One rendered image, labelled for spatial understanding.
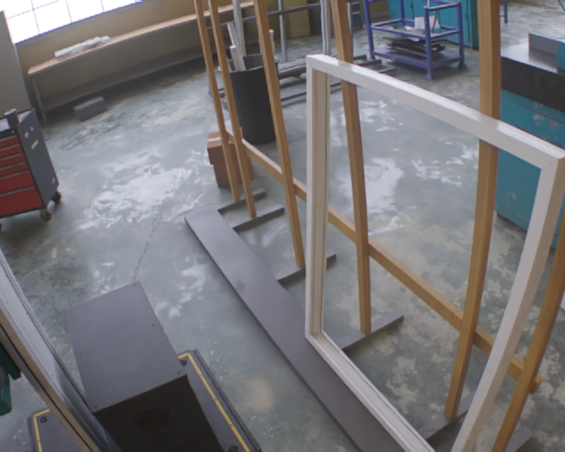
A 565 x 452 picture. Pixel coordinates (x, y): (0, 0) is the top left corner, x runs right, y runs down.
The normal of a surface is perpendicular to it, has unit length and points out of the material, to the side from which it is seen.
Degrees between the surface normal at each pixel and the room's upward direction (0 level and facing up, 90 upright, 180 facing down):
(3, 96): 90
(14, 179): 90
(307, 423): 0
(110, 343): 0
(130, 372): 0
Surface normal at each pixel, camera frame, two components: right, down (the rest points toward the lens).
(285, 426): -0.14, -0.83
